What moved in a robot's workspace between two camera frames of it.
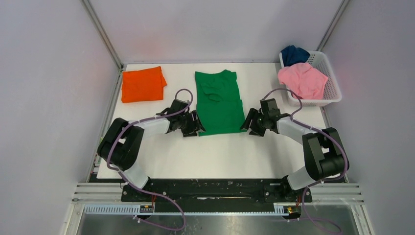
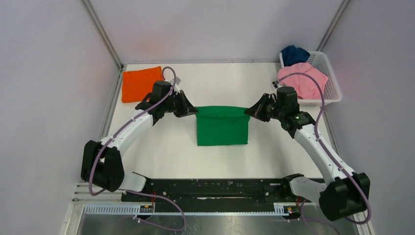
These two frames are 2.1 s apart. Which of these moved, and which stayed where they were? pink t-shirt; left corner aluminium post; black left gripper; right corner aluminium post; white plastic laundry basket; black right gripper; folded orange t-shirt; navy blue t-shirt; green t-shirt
Moved: green t-shirt; black left gripper; black right gripper
Stayed: folded orange t-shirt; white plastic laundry basket; navy blue t-shirt; right corner aluminium post; pink t-shirt; left corner aluminium post
